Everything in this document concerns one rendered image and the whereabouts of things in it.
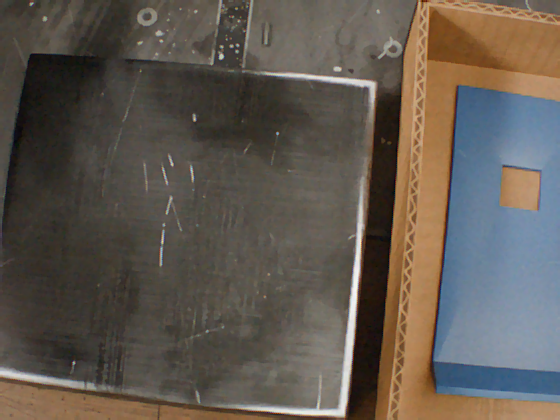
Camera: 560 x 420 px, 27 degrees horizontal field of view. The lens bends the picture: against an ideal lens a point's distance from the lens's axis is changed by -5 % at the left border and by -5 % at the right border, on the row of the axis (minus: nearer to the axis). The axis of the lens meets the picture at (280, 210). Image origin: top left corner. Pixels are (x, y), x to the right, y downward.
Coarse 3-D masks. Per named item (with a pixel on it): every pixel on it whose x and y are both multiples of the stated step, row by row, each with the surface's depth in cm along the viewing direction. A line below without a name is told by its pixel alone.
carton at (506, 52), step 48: (432, 0) 52; (432, 48) 57; (480, 48) 56; (528, 48) 55; (432, 96) 58; (432, 144) 57; (432, 192) 57; (528, 192) 57; (432, 240) 56; (432, 288) 56; (384, 336) 54; (432, 336) 55; (384, 384) 51; (432, 384) 54
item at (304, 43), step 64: (0, 0) 60; (64, 0) 60; (128, 0) 60; (192, 0) 60; (256, 0) 60; (320, 0) 60; (384, 0) 60; (512, 0) 60; (0, 64) 59; (256, 64) 59; (320, 64) 59; (384, 64) 59; (0, 128) 58; (384, 128) 58; (384, 192) 57
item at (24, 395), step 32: (384, 256) 57; (384, 288) 56; (0, 384) 55; (352, 384) 55; (0, 416) 54; (32, 416) 54; (64, 416) 54; (96, 416) 54; (128, 416) 54; (160, 416) 54; (192, 416) 54; (224, 416) 55; (256, 416) 55; (352, 416) 55
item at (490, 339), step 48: (480, 96) 58; (528, 96) 58; (480, 144) 57; (528, 144) 57; (480, 192) 56; (480, 240) 56; (528, 240) 56; (480, 288) 55; (528, 288) 55; (480, 336) 55; (528, 336) 55; (480, 384) 52; (528, 384) 52
